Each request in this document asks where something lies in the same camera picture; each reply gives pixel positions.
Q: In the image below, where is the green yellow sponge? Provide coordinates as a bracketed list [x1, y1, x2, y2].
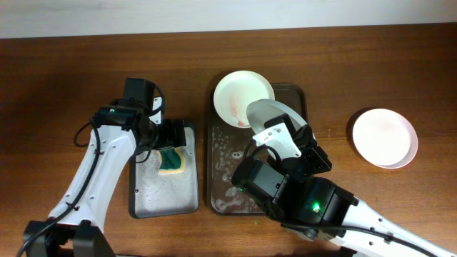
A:
[159, 148, 186, 174]

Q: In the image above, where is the light green plate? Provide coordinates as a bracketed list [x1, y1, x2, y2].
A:
[246, 99, 308, 134]

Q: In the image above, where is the pinkish white plate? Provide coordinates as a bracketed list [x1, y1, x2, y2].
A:
[351, 109, 418, 169]

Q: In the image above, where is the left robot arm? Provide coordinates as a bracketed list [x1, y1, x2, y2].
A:
[17, 78, 186, 256]

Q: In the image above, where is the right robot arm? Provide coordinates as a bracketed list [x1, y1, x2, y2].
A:
[231, 114, 452, 256]

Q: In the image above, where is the large brown serving tray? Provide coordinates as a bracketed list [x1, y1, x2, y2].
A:
[205, 83, 310, 216]

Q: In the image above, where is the small black soapy tray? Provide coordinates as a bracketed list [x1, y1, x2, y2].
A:
[129, 121, 199, 219]

